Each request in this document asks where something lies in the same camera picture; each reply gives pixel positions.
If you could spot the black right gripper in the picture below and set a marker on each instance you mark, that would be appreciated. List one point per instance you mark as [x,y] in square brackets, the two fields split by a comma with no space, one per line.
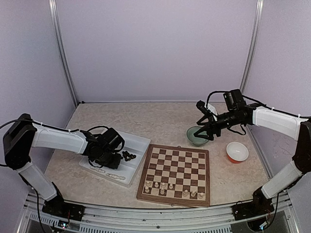
[201,129]

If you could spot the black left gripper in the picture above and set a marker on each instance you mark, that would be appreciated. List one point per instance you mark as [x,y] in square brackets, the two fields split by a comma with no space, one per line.
[114,165]

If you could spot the white plastic divided tray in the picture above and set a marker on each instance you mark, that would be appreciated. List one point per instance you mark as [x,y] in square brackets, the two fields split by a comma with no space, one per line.
[133,144]

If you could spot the wooden chess board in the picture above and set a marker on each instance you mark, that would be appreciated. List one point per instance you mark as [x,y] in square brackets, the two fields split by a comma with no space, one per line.
[186,168]

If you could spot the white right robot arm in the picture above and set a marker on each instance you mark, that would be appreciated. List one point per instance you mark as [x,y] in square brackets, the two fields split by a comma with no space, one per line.
[259,114]

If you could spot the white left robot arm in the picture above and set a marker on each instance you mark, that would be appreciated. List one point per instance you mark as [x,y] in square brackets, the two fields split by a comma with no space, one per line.
[25,133]

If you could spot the pile of dark chess pieces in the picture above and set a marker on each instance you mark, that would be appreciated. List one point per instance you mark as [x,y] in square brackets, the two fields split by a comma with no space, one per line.
[128,156]

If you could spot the white queen piece lying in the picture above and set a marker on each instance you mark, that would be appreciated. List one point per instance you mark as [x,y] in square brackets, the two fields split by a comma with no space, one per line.
[97,169]

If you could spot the green ceramic bowl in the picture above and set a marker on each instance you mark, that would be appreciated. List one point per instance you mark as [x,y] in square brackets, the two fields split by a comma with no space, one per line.
[193,140]

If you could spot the orange white bowl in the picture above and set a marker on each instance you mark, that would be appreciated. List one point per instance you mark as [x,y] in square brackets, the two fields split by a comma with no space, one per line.
[237,152]

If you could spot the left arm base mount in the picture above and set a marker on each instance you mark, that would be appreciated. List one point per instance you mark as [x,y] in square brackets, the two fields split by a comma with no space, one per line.
[64,209]

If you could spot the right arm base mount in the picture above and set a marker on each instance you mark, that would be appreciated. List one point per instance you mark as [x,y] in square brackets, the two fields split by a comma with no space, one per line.
[251,209]

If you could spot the front aluminium rail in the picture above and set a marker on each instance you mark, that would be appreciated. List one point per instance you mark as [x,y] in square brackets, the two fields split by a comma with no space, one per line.
[105,219]

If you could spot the right aluminium frame post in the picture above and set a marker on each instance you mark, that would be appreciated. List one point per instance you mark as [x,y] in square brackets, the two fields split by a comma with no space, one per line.
[252,46]

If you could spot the aluminium frame post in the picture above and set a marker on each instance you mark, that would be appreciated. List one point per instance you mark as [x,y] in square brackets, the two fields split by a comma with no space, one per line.
[61,50]
[252,46]

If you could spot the left aluminium frame post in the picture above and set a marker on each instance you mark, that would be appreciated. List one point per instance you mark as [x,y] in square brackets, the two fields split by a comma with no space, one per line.
[61,50]

